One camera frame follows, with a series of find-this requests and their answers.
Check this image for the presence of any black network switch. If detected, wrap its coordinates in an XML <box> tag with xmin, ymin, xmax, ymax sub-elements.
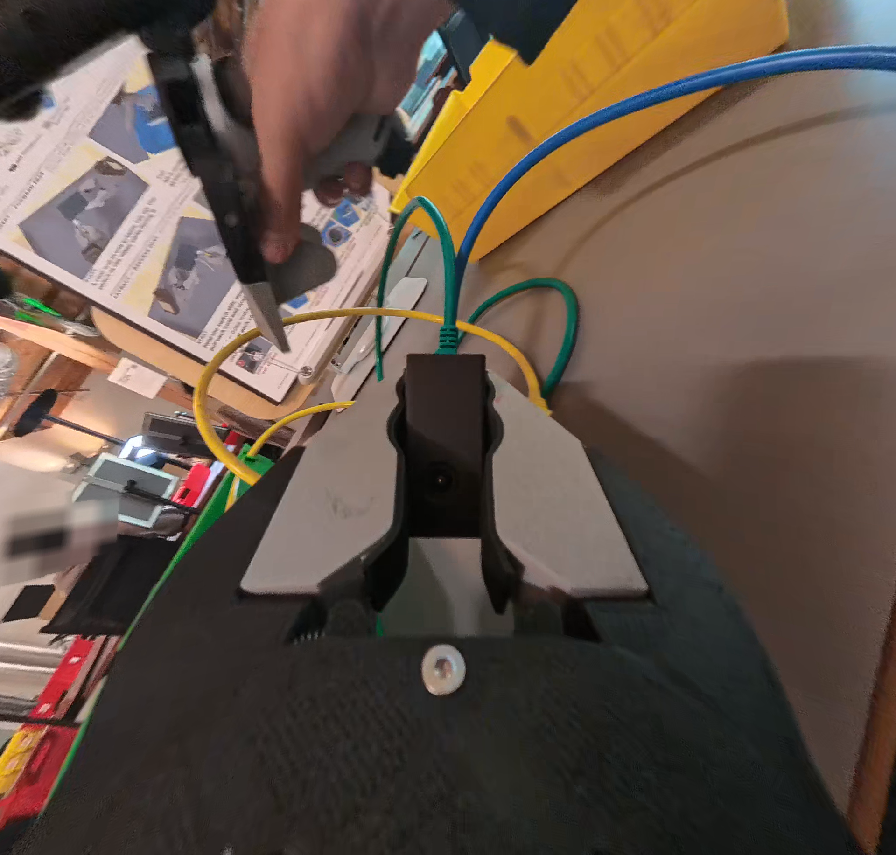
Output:
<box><xmin>405</xmin><ymin>353</ymin><xmax>489</xmax><ymax>540</ymax></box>

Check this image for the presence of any wooden display board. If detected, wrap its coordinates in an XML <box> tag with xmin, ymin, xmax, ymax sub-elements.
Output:
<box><xmin>90</xmin><ymin>306</ymin><xmax>337</xmax><ymax>422</ymax></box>

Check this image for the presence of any yellow ethernet cable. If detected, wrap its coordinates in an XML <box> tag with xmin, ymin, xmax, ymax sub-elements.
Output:
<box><xmin>192</xmin><ymin>307</ymin><xmax>554</xmax><ymax>487</ymax></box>

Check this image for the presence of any grey framed panel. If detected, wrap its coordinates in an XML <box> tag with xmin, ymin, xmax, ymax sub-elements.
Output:
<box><xmin>72</xmin><ymin>452</ymin><xmax>182</xmax><ymax>528</ymax></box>

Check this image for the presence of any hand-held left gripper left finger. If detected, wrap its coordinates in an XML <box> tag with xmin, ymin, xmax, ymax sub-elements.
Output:
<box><xmin>240</xmin><ymin>372</ymin><xmax>412</xmax><ymax>614</ymax></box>

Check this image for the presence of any blue ethernet cable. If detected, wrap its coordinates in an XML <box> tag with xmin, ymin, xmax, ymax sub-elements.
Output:
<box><xmin>454</xmin><ymin>43</ymin><xmax>896</xmax><ymax>327</ymax></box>

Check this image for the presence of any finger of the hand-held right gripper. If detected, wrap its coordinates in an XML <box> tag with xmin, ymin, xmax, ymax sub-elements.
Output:
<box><xmin>147</xmin><ymin>50</ymin><xmax>292</xmax><ymax>354</ymax></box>

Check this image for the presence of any black angular box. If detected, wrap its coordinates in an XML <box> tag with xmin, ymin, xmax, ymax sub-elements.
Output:
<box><xmin>42</xmin><ymin>533</ymin><xmax>186</xmax><ymax>639</ymax></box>

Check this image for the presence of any green plastic bin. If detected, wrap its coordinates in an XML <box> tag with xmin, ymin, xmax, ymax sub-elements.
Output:
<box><xmin>70</xmin><ymin>444</ymin><xmax>277</xmax><ymax>758</ymax></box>

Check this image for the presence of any white label card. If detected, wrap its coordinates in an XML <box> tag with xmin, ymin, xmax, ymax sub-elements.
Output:
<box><xmin>108</xmin><ymin>357</ymin><xmax>168</xmax><ymax>400</ymax></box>

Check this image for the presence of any person's right hand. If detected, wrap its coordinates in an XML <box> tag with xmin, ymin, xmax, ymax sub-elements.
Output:
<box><xmin>241</xmin><ymin>0</ymin><xmax>456</xmax><ymax>263</ymax></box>

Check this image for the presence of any yellow plastic bin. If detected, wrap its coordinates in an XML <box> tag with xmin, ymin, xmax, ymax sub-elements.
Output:
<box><xmin>388</xmin><ymin>0</ymin><xmax>820</xmax><ymax>263</ymax></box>

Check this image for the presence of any red toolbox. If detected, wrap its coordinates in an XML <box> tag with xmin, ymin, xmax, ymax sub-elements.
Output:
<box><xmin>0</xmin><ymin>634</ymin><xmax>106</xmax><ymax>824</ymax></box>

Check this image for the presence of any printed instruction sheet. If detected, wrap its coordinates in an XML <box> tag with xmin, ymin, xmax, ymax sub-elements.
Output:
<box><xmin>0</xmin><ymin>36</ymin><xmax>393</xmax><ymax>404</ymax></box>

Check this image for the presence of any green ethernet cable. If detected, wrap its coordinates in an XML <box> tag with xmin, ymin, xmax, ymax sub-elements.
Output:
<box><xmin>374</xmin><ymin>196</ymin><xmax>581</xmax><ymax>401</ymax></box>

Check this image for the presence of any red crate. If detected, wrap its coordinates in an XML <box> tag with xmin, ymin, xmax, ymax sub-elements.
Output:
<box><xmin>171</xmin><ymin>463</ymin><xmax>212</xmax><ymax>507</ymax></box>

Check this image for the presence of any black disc on rod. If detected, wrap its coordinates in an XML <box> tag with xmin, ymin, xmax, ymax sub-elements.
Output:
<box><xmin>13</xmin><ymin>388</ymin><xmax>141</xmax><ymax>450</ymax></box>

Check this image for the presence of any white document stand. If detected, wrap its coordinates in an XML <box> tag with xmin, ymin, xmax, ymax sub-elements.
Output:
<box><xmin>297</xmin><ymin>229</ymin><xmax>431</xmax><ymax>394</ymax></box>

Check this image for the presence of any wooden shelf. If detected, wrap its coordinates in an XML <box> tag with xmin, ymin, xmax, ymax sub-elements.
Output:
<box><xmin>0</xmin><ymin>253</ymin><xmax>232</xmax><ymax>443</ymax></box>

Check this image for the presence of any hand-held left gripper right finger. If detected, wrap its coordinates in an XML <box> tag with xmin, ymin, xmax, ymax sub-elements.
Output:
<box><xmin>480</xmin><ymin>371</ymin><xmax>650</xmax><ymax>616</ymax></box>

